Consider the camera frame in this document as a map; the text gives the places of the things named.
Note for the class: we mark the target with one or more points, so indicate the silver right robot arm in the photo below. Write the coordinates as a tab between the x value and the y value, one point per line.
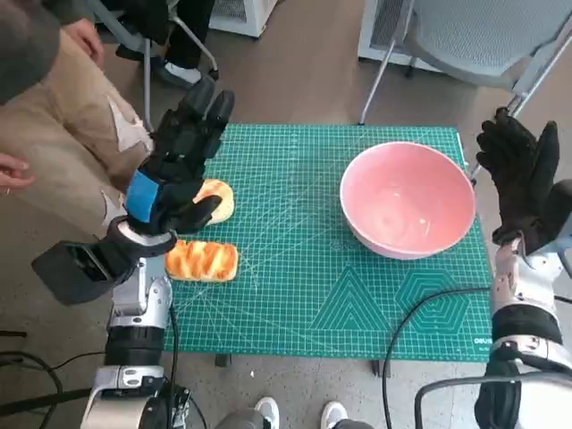
523	286

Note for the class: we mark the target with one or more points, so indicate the person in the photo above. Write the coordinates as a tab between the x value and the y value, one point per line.
187	31
53	125

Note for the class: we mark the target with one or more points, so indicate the round toy bread bun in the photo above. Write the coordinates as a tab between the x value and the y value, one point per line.
221	192

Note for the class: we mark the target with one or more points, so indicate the pink bowl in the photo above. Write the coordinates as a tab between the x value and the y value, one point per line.
402	196

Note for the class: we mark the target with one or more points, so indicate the black stand leg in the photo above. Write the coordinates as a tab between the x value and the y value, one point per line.
44	401

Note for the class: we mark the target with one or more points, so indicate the rectangular striped toy bread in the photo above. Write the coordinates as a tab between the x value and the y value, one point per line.
201	261

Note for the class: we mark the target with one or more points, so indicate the grey mesh office chair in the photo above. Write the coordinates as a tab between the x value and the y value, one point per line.
482	36

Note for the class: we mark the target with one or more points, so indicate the black robot waist part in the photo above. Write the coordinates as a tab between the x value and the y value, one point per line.
172	406

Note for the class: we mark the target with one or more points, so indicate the black gloved right hand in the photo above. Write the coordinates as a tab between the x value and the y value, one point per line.
523	179

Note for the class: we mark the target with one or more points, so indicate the black table bracket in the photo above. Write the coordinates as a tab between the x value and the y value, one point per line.
382	367
222	360

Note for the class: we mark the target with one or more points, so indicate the small white mesh cabinet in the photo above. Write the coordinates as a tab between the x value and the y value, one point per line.
250	18

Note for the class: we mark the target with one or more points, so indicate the black left hand blue tape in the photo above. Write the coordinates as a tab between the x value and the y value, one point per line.
179	143

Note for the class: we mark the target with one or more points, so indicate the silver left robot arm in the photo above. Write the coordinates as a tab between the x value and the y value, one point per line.
138	286

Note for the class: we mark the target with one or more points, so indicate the large white mesh cabinet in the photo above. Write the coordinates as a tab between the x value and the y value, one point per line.
371	40

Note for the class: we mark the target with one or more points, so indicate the green cutting mat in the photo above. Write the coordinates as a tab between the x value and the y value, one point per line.
290	304

